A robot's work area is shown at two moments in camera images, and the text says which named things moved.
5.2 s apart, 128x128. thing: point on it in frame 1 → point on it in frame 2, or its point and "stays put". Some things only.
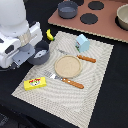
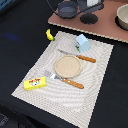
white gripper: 9,46 → 90,6
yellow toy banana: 49,35 stays put
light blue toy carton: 82,43 stays put
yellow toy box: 35,83 stays put
